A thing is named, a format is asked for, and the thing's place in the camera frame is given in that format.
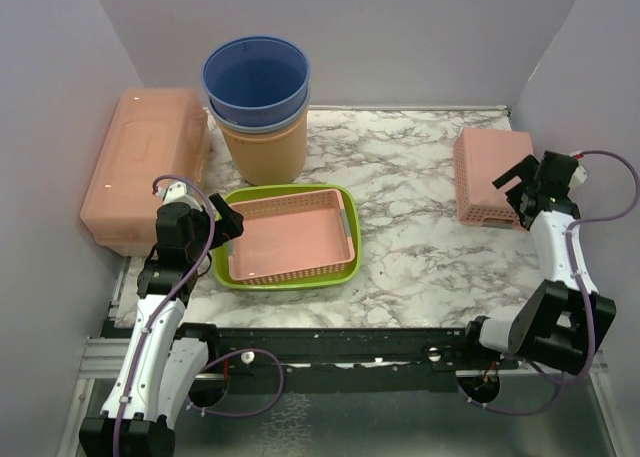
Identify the black metal base rail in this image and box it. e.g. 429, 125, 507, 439
181, 322, 519, 405

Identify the pink perforated basket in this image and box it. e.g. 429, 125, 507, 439
453, 127, 533, 229
224, 188, 357, 285

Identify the orange plastic bucket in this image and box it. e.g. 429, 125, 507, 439
214, 112, 307, 186

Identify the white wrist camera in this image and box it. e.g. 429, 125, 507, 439
569, 152, 588, 189
153, 180, 201, 210

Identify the green plastic tray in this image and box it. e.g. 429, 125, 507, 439
212, 183, 363, 291

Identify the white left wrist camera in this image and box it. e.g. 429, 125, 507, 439
153, 180, 201, 210

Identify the light blue plastic bucket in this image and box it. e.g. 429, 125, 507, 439
209, 87, 310, 134

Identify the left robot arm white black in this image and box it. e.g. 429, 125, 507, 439
79, 183, 243, 456

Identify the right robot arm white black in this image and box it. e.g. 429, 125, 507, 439
459, 151, 616, 376

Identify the translucent pink storage box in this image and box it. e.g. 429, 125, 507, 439
80, 88, 210, 257

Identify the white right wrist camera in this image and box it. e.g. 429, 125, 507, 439
569, 152, 588, 189

